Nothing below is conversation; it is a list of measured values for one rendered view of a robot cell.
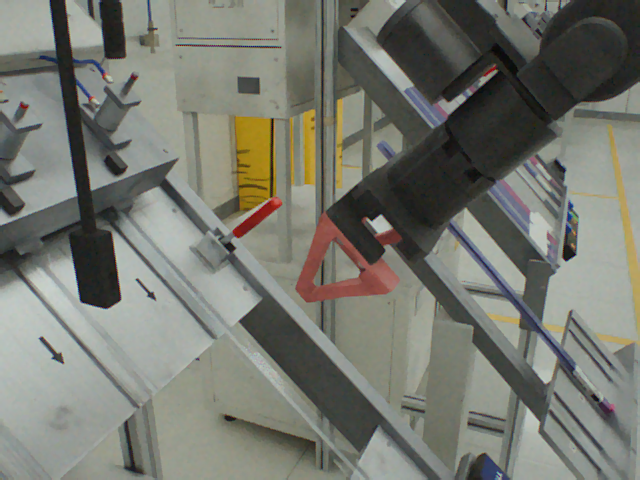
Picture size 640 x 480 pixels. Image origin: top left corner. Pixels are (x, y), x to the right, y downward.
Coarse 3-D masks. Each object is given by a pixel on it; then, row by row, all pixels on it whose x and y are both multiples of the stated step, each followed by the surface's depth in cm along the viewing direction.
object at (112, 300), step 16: (80, 240) 32; (96, 240) 32; (112, 240) 33; (80, 256) 33; (96, 256) 32; (112, 256) 33; (80, 272) 33; (96, 272) 32; (112, 272) 33; (80, 288) 34; (96, 288) 33; (112, 288) 33; (96, 304) 33; (112, 304) 34
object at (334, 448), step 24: (120, 216) 54; (144, 240) 54; (168, 264) 54; (192, 288) 54; (216, 312) 55; (240, 336) 55; (240, 360) 54; (264, 360) 55; (264, 384) 54; (288, 408) 54; (312, 432) 54; (336, 456) 54
